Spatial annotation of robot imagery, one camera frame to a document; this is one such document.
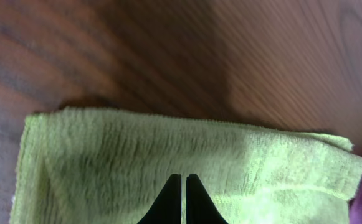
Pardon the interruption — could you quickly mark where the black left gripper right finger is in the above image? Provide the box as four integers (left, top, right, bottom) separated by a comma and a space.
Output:
186, 174, 227, 224

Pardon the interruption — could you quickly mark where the light green microfiber cloth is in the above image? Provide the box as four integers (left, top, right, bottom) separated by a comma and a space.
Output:
10, 108, 362, 223

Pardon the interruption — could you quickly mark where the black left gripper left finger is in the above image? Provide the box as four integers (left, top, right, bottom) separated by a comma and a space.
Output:
138, 174, 181, 224

